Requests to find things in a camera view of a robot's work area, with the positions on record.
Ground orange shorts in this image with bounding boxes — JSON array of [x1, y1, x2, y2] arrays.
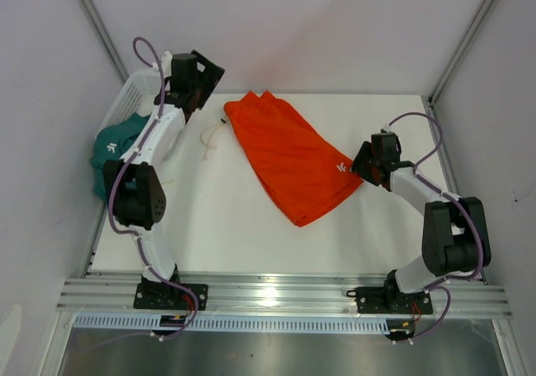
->
[[224, 91, 363, 227]]

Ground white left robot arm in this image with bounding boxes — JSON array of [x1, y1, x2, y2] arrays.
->
[[103, 49, 224, 309]]

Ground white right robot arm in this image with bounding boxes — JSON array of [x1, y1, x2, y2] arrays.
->
[[347, 131, 492, 314]]

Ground green shorts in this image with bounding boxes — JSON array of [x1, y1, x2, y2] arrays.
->
[[90, 113, 149, 204]]

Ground white plastic basket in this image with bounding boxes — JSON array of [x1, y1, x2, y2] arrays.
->
[[99, 69, 161, 131]]

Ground aluminium corner post left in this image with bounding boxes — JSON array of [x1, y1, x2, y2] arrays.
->
[[77, 0, 129, 83]]

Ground aluminium corner post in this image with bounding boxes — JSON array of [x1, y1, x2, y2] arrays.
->
[[427, 0, 498, 108], [77, 0, 129, 83]]

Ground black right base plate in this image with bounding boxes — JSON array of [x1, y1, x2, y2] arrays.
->
[[346, 286, 433, 315]]

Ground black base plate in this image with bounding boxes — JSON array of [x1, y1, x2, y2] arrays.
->
[[133, 282, 209, 311], [346, 286, 433, 315]]

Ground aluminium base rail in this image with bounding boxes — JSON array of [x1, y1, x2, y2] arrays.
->
[[56, 272, 513, 320]]

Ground aluminium corner post right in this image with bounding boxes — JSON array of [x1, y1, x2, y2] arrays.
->
[[427, 0, 498, 108]]

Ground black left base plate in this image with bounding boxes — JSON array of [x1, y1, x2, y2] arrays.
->
[[133, 282, 209, 311]]

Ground white slotted cable duct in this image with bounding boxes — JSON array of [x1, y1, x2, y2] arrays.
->
[[73, 312, 389, 335]]

